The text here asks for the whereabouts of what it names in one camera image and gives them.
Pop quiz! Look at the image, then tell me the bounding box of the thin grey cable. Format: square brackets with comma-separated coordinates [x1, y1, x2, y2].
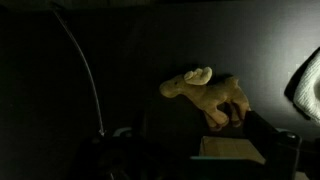
[53, 6, 106, 137]

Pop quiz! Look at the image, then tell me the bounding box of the brown plush moose toy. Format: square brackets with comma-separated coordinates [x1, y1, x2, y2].
[159, 67, 250, 131]

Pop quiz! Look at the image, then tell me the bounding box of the large cardboard box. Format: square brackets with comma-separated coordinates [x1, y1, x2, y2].
[199, 136, 265, 164]

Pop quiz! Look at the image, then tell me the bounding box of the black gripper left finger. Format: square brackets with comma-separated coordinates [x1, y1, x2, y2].
[68, 111, 160, 180]

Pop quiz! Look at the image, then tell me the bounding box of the white knitted cloth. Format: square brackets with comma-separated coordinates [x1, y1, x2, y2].
[284, 48, 320, 126]

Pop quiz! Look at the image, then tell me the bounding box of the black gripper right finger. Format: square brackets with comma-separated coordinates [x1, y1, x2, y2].
[243, 111, 302, 180]

